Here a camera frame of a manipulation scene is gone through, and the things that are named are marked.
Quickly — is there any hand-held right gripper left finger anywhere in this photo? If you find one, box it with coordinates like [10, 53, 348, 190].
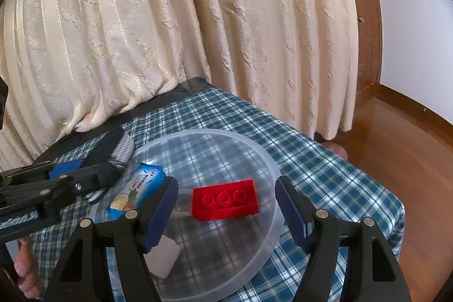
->
[44, 176, 179, 302]

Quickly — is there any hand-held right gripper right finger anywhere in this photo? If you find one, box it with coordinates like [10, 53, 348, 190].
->
[275, 176, 407, 302]

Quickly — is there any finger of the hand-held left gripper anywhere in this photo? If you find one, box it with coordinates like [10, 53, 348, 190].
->
[0, 162, 121, 218]
[0, 160, 86, 184]

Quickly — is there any blue snack packet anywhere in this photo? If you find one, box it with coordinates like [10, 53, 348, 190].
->
[106, 162, 168, 219]

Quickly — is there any black white striped sock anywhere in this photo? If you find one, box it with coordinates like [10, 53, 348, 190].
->
[83, 129, 136, 204]

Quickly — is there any white foam block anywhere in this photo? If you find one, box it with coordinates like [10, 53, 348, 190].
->
[147, 235, 180, 279]

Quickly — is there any red building block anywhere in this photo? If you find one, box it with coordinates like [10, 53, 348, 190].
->
[191, 179, 260, 221]

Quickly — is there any clear plastic bowl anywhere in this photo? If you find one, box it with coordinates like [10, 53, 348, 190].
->
[90, 128, 284, 302]

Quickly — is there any person's left hand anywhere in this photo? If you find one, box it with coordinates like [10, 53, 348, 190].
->
[13, 235, 42, 300]

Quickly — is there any blue plaid tablecloth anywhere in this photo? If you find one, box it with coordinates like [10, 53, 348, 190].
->
[0, 77, 406, 302]

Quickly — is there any cream curtain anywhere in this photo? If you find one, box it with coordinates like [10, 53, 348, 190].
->
[0, 0, 359, 172]

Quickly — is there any brown wooden door frame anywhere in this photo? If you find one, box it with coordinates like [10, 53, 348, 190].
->
[336, 0, 383, 109]

